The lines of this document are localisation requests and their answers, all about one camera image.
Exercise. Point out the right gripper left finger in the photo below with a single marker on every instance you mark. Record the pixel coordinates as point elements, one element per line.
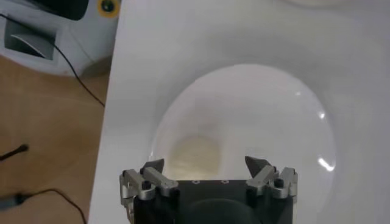
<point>158,179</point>

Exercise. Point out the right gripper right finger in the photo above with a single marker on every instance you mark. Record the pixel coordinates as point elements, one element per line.
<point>263,178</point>

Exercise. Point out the white steamed baozi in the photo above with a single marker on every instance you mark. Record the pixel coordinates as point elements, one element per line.
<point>195,158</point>

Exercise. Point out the white grey robot base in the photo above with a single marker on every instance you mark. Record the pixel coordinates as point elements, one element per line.
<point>76,45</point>

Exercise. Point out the white round plate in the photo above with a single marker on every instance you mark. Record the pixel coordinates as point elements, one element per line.
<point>243,106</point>

